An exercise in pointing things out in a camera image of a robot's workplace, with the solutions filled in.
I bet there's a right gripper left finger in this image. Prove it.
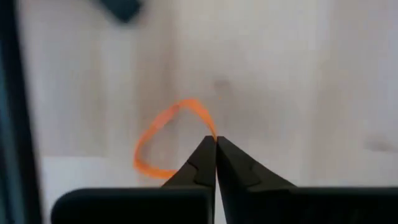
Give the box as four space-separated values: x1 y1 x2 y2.
51 135 218 224

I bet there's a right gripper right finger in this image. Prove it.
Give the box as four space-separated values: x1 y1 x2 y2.
216 136 398 224

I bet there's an orange rubber band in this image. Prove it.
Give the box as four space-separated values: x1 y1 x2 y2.
132 98 218 180

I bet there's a black binder clip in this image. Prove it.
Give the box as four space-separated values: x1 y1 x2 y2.
98 0 146 24

